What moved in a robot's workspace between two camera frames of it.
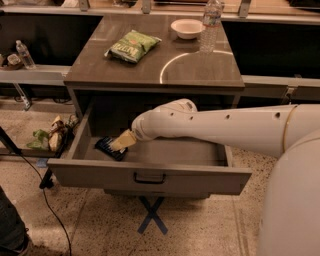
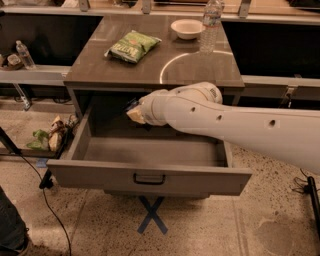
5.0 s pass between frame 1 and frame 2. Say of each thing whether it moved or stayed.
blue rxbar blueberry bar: moved
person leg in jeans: stayed
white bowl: stayed
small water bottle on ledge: stayed
